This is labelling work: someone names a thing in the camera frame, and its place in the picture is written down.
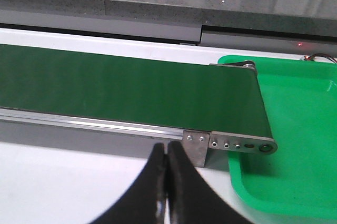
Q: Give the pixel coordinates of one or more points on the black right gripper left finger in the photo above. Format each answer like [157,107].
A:
[145,199]

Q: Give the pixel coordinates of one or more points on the green conveyor belt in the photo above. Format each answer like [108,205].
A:
[215,106]

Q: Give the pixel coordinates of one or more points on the green plastic tray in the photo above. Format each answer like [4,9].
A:
[299,179]

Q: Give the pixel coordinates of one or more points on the grey stone counter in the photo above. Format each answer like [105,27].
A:
[302,25]

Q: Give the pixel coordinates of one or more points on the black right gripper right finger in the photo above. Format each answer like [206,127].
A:
[191,199]

